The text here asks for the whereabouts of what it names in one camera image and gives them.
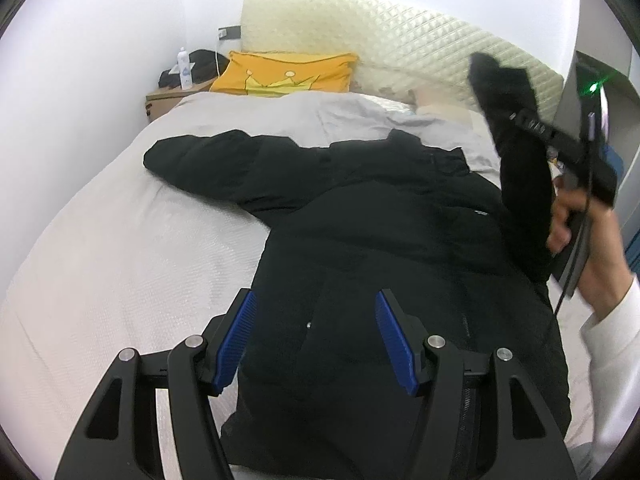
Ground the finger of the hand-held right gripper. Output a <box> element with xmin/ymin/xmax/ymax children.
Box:
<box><xmin>509</xmin><ymin>107</ymin><xmax>566</xmax><ymax>150</ymax></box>

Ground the yellow crown print pillow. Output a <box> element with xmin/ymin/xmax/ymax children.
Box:
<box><xmin>209</xmin><ymin>51</ymin><xmax>360</xmax><ymax>97</ymax></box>

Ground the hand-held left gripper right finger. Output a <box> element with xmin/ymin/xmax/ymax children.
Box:
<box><xmin>375</xmin><ymin>287</ymin><xmax>578</xmax><ymax>480</ymax></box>

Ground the cream quilted headboard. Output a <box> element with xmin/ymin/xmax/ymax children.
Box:
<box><xmin>240</xmin><ymin>0</ymin><xmax>565</xmax><ymax>111</ymax></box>

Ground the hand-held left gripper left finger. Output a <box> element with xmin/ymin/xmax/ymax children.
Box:
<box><xmin>54</xmin><ymin>287</ymin><xmax>258</xmax><ymax>480</ymax></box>

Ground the patchwork pillow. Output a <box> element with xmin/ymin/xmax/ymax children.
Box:
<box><xmin>414</xmin><ymin>85</ymin><xmax>483</xmax><ymax>121</ymax></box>

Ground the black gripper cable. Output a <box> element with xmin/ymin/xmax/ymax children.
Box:
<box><xmin>552</xmin><ymin>110</ymin><xmax>601</xmax><ymax>318</ymax></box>

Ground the black bag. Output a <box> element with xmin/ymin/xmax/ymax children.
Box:
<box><xmin>159</xmin><ymin>50</ymin><xmax>231</xmax><ymax>89</ymax></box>

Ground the bed with grey sheet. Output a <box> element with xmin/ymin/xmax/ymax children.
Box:
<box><xmin>0</xmin><ymin>91</ymin><xmax>601</xmax><ymax>480</ymax></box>

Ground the white plastic bottle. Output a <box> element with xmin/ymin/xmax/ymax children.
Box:
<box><xmin>177</xmin><ymin>47</ymin><xmax>193</xmax><ymax>91</ymax></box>

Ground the black padded jacket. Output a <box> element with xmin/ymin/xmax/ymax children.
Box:
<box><xmin>142</xmin><ymin>52</ymin><xmax>573</xmax><ymax>480</ymax></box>

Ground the person's right hand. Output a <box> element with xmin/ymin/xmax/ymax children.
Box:
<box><xmin>546</xmin><ymin>187</ymin><xmax>632</xmax><ymax>313</ymax></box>

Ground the floral bed sheet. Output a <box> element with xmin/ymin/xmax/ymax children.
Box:
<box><xmin>352</xmin><ymin>66</ymin><xmax>418</xmax><ymax>106</ymax></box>

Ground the wooden nightstand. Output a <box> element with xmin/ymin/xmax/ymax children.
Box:
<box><xmin>145</xmin><ymin>85</ymin><xmax>221</xmax><ymax>122</ymax></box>

